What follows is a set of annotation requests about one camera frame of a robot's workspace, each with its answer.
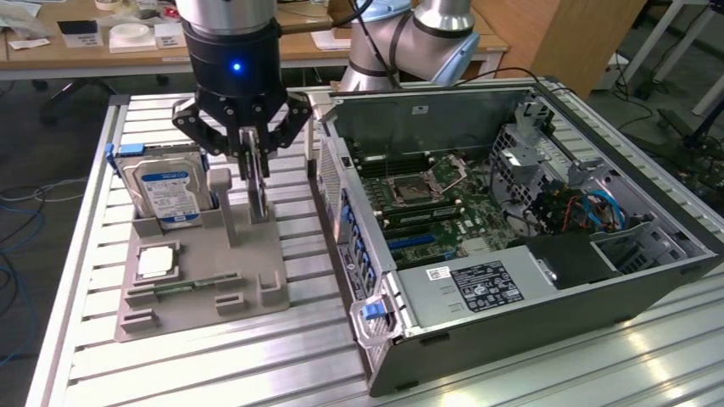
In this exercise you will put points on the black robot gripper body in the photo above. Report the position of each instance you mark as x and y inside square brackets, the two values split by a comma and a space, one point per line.
[235, 85]

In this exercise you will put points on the green graphics card black cooler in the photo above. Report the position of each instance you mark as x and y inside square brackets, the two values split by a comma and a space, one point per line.
[259, 199]

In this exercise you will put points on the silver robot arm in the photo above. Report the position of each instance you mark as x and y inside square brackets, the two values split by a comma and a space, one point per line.
[225, 12]

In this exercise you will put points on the hard disk blue caddy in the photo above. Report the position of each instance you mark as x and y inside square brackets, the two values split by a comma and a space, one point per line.
[164, 191]

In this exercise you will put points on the small white box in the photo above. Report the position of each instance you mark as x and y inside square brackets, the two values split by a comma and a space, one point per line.
[169, 36]

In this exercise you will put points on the white booklet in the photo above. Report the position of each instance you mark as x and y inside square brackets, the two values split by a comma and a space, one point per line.
[331, 40]

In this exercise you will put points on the red packet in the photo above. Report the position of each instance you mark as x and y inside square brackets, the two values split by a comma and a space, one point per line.
[171, 13]

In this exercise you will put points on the wooden desk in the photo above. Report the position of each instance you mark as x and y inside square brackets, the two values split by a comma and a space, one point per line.
[84, 59]

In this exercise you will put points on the CPU socket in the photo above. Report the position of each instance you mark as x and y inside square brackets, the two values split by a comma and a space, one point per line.
[412, 188]

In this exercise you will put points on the metal socket cover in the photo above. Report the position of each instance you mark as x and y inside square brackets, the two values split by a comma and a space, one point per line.
[449, 169]

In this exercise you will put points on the black installed RAM stick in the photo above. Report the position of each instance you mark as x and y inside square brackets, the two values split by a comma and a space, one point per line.
[419, 209]

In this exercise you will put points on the white box black lid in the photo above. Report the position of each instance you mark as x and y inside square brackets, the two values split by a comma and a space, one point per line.
[79, 34]

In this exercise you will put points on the grey parts rack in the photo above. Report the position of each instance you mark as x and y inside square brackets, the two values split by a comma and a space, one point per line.
[209, 263]

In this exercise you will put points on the silver CPU chip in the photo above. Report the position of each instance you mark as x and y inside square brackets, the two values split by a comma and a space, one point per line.
[155, 263]

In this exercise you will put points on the blue expansion slot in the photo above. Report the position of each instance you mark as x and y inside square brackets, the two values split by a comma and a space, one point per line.
[412, 242]

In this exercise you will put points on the white paper card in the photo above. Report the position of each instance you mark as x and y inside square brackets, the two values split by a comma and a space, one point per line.
[28, 43]

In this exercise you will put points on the green RAM stick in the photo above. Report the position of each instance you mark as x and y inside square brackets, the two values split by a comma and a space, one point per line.
[181, 286]

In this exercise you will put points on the green motherboard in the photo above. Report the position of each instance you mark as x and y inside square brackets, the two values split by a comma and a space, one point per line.
[480, 212]

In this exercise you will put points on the silver drive cage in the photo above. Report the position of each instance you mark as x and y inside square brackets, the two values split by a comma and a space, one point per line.
[523, 165]

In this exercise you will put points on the blue case latch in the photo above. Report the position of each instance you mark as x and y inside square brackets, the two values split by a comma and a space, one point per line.
[373, 309]

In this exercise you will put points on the grey power supply unit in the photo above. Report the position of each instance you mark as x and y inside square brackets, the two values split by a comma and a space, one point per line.
[429, 297]

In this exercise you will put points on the wooden cabinet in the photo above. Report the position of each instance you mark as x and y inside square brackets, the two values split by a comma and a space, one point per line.
[565, 42]

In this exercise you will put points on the black open PC case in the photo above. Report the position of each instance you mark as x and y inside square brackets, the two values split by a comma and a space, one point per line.
[509, 339]

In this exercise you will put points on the silver disk bay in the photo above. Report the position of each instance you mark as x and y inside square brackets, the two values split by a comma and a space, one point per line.
[639, 250]

